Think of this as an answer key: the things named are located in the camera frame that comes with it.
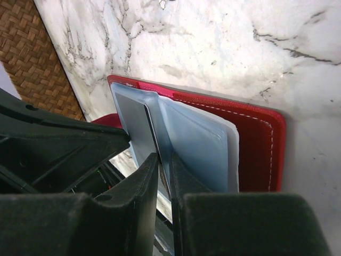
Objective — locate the red leather card holder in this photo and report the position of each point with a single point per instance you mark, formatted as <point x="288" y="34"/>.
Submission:
<point x="229" y="146"/>

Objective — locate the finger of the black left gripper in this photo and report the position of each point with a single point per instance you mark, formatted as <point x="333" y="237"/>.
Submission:
<point x="42" y="152"/>

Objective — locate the brown wicker basket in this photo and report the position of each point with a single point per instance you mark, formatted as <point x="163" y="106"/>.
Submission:
<point x="31" y="61"/>

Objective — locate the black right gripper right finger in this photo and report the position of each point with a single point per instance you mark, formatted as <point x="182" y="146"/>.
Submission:
<point x="208" y="223"/>

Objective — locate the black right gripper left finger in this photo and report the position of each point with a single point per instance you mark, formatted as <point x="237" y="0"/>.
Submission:
<point x="120" y="221"/>

